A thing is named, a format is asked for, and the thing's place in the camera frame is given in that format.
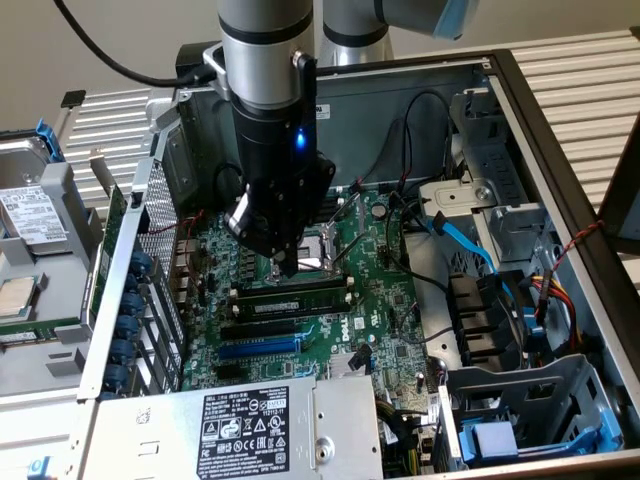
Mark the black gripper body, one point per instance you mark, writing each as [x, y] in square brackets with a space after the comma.
[275, 145]

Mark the green RAM stick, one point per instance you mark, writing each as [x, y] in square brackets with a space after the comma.
[275, 306]
[20, 336]

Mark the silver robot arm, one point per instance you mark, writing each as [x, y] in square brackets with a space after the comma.
[265, 30]

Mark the black RAM slot white latches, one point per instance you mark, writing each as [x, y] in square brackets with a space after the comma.
[339, 194]
[352, 300]
[336, 205]
[233, 293]

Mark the silver socket cover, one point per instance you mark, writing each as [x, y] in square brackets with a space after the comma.
[331, 240]

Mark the CPU socket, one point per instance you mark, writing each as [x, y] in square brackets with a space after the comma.
[312, 247]

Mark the silver coin battery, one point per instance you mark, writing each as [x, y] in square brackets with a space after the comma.
[381, 210]

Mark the grey open PC case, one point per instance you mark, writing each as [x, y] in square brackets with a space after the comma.
[380, 130]

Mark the long black expansion slot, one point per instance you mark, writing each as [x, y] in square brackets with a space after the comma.
[257, 330]

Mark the blue expansion slot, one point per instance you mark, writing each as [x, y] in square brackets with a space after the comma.
[260, 347]

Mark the black box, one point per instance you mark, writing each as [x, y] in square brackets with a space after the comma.
[190, 62]

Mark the green motherboard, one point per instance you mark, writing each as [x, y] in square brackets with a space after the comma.
[395, 300]

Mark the short black expansion slot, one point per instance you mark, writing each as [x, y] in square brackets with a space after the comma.
[227, 371]

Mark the green graphics card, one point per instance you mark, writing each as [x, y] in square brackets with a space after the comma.
[111, 225]

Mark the silver chipset heat sink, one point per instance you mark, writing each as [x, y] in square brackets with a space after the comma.
[337, 367]

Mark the black data plug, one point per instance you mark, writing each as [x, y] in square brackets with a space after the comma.
[361, 357]

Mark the black plastic fan shroud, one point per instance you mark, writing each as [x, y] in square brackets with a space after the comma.
[475, 310]

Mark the grey parts rack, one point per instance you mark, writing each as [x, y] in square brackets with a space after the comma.
[60, 295]

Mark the blue disk caddy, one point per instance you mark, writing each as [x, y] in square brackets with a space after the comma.
[50, 142]

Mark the silver hard disk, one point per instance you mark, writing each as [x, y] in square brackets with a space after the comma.
[30, 215]

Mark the silver power supply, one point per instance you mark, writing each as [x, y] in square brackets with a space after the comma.
[150, 440]

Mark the silver CPU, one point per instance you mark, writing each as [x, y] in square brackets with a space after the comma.
[15, 297]

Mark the grey disk cage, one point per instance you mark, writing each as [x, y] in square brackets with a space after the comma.
[500, 385]

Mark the blue disk tray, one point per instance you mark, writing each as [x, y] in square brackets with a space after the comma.
[492, 440]

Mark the dark panel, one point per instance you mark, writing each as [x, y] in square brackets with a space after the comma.
[625, 200]

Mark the small blue clip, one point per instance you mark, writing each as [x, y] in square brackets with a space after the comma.
[40, 470]

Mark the silver disk bay with bracket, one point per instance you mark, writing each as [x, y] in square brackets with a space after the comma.
[450, 197]

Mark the silver bracket with black tip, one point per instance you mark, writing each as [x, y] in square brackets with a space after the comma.
[73, 98]

